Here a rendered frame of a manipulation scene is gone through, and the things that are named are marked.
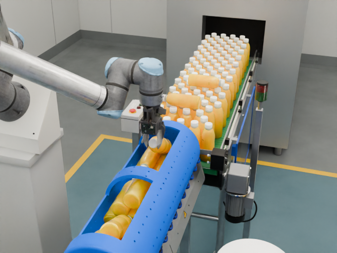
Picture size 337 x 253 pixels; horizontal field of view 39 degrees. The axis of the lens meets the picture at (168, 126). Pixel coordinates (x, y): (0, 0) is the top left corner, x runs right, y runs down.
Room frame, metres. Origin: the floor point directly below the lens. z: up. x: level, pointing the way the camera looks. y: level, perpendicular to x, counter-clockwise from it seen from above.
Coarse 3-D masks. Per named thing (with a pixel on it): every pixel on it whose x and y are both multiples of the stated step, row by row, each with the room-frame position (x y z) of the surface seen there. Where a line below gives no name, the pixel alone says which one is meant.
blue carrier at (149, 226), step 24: (168, 120) 1.95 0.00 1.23; (144, 144) 1.98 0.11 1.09; (192, 144) 1.85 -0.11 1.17; (144, 168) 1.56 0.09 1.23; (168, 168) 1.60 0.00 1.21; (192, 168) 1.76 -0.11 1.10; (168, 192) 1.49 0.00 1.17; (96, 216) 1.44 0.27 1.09; (144, 216) 1.30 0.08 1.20; (168, 216) 1.41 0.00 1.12; (72, 240) 1.20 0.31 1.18; (96, 240) 1.15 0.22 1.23; (120, 240) 1.16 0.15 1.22; (144, 240) 1.22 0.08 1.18
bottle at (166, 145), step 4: (156, 136) 1.76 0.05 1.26; (164, 140) 1.76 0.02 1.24; (168, 140) 1.85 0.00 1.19; (164, 144) 1.74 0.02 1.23; (168, 144) 1.80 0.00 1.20; (152, 148) 1.71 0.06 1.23; (156, 148) 1.71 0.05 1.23; (160, 148) 1.72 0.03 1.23; (164, 148) 1.74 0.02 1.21; (168, 148) 1.80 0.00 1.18; (156, 152) 1.73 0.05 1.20; (160, 152) 1.74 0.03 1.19; (164, 152) 1.79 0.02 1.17
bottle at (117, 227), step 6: (120, 216) 1.35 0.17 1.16; (126, 216) 1.37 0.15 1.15; (108, 222) 1.26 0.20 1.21; (114, 222) 1.27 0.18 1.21; (120, 222) 1.29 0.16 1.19; (126, 222) 1.33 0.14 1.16; (102, 228) 1.26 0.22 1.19; (108, 228) 1.26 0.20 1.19; (114, 228) 1.25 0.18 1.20; (120, 228) 1.26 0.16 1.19; (126, 228) 1.31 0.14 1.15; (108, 234) 1.25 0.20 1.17; (114, 234) 1.24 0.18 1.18; (120, 234) 1.25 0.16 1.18
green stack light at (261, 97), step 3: (255, 90) 2.35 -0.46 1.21; (255, 93) 2.35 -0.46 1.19; (258, 93) 2.33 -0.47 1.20; (261, 93) 2.32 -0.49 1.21; (264, 93) 2.32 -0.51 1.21; (255, 96) 2.34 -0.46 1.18; (258, 96) 2.32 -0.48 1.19; (261, 96) 2.32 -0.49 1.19; (264, 96) 2.32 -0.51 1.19; (255, 99) 2.34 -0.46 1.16; (258, 99) 2.32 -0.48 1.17; (261, 99) 2.32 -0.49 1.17; (264, 99) 2.32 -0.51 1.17
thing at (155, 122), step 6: (144, 108) 1.64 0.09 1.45; (150, 108) 1.63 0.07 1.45; (156, 108) 1.65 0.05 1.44; (144, 114) 1.65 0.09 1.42; (150, 114) 1.65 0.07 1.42; (156, 114) 1.70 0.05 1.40; (144, 120) 1.64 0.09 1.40; (150, 120) 1.63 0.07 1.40; (156, 120) 1.65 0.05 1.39; (144, 126) 1.64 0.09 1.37; (150, 126) 1.63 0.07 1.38; (156, 126) 1.65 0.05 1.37; (144, 132) 1.64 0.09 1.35; (150, 132) 1.63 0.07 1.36; (156, 132) 1.63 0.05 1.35
